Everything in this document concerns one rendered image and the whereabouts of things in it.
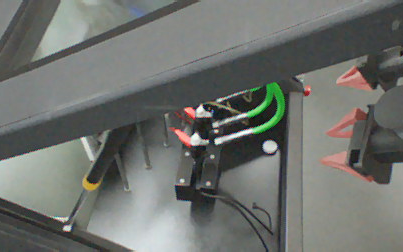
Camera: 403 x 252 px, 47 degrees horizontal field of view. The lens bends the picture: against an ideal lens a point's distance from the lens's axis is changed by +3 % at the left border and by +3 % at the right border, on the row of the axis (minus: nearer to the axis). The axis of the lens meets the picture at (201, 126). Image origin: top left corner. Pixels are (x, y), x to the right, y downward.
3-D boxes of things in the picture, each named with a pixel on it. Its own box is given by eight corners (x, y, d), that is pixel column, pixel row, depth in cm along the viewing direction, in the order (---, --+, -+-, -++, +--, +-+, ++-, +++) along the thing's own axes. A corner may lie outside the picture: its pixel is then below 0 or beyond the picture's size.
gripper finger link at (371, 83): (328, 55, 97) (371, 39, 90) (346, 78, 100) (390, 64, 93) (320, 77, 93) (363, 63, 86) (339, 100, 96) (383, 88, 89)
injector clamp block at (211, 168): (215, 216, 119) (215, 188, 107) (178, 212, 120) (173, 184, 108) (228, 116, 139) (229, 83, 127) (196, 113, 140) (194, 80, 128)
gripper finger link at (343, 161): (303, 165, 70) (356, 163, 63) (314, 125, 73) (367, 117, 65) (331, 183, 73) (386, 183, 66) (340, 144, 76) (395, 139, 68)
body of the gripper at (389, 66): (364, 41, 90) (403, 26, 85) (390, 76, 95) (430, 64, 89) (356, 63, 87) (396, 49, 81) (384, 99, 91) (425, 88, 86)
